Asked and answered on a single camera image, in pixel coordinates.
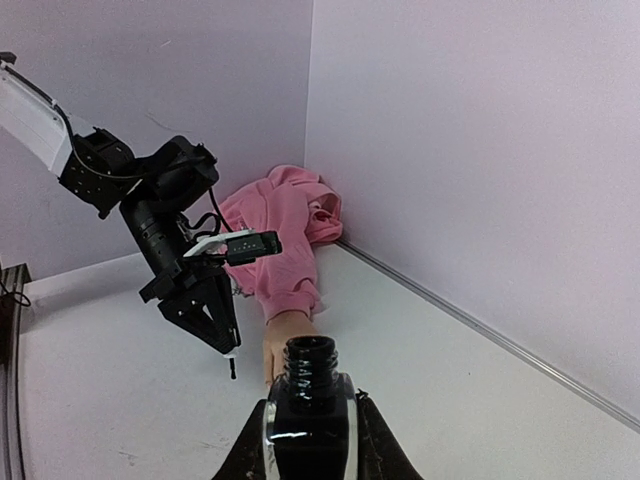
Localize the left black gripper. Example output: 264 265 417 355
139 259 241 354

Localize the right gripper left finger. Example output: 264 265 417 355
212 399 280 480

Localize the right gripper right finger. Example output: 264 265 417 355
349 390 423 480

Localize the white nail polish cap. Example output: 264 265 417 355
223 352 237 380

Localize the black nail polish bottle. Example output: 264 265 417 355
262 336 359 480

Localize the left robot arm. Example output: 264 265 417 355
1 51 241 356

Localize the mannequin hand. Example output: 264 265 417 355
263 310 318 388

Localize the pink hoodie sleeve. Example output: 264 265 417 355
221 165 343 320

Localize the aluminium front rail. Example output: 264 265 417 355
1 264 31 479

